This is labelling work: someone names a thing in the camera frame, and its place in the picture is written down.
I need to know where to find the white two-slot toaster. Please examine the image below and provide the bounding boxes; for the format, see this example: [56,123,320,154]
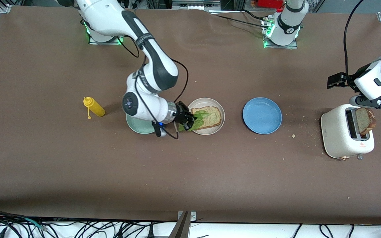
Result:
[320,103,375,161]

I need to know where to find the green lettuce leaf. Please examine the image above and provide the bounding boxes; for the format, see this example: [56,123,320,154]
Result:
[178,111,212,132]

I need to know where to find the beige round plate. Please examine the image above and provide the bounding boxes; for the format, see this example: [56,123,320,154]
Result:
[187,98,226,135]

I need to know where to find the small metal bracket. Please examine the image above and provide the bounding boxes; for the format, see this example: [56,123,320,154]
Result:
[177,211,197,222]

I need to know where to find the silver metal frame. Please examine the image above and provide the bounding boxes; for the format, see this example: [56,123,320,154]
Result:
[172,0,221,10]

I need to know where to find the red box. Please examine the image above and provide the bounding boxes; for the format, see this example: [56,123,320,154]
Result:
[256,0,285,8]

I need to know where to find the grey metal strut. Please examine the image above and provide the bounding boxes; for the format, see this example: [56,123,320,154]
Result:
[168,211,190,238]

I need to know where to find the blue round plate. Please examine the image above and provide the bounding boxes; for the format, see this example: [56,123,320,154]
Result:
[242,97,282,135]

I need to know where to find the teal cable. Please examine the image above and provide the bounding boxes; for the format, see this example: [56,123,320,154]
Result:
[22,217,49,231]

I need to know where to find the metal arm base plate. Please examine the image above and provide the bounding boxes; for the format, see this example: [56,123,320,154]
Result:
[89,31,125,45]
[263,18,299,50]

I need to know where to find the yellow mustard squeeze bottle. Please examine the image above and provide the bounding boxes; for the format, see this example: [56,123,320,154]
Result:
[83,97,106,119]

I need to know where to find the pale green round plate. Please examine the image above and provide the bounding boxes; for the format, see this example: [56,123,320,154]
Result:
[126,112,156,135]

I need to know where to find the brown crust bread slice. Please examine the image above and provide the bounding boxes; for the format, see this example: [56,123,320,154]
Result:
[191,106,222,130]
[355,107,376,136]

